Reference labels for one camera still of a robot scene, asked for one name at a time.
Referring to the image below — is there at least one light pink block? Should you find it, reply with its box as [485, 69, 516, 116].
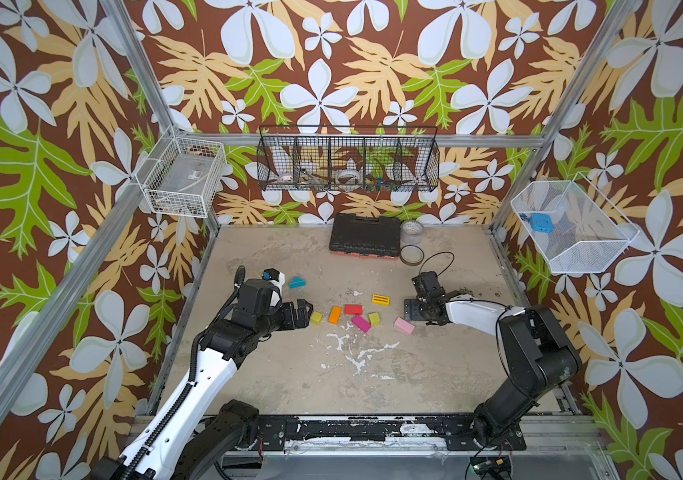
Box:
[393, 317, 415, 335]

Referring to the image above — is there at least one magenta rectangular block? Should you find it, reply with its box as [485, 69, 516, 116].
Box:
[351, 315, 371, 333]

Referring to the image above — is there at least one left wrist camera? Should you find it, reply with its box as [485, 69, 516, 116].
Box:
[263, 268, 286, 293]

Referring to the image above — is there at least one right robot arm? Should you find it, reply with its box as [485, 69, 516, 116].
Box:
[403, 271, 583, 448]

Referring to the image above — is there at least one white wire basket left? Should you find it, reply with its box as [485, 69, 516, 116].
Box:
[136, 128, 228, 219]

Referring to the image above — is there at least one white tape roll in basket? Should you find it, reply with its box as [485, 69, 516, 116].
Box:
[335, 169, 363, 186]

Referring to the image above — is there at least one orange rectangular block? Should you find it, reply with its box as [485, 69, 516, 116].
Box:
[329, 306, 343, 325]

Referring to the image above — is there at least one clear glass jar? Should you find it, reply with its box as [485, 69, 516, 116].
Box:
[401, 220, 425, 245]

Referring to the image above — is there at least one yellow red-striped block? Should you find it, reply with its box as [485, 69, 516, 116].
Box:
[371, 294, 391, 306]

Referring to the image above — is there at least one teal triangular block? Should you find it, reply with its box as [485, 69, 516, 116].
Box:
[289, 276, 307, 289]

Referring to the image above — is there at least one black tool case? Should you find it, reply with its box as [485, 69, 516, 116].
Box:
[329, 213, 401, 259]

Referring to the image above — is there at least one white mesh corner basket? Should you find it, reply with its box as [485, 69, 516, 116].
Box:
[511, 174, 641, 276]

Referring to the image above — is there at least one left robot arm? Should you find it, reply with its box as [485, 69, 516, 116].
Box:
[91, 268, 314, 479]

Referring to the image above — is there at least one yellow-green square block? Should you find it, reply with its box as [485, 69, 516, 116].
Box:
[311, 312, 324, 325]

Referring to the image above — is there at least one blue object in basket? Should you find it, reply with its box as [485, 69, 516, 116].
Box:
[527, 213, 555, 234]

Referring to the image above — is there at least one red rectangular block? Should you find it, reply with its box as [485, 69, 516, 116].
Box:
[343, 304, 363, 316]

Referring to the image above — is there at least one black wire basket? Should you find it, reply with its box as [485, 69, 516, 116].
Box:
[255, 125, 441, 192]

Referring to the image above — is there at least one brown tape roll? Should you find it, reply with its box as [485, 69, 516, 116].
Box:
[399, 245, 425, 266]

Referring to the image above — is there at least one small yellow cube block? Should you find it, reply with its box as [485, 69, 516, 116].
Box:
[369, 312, 381, 326]

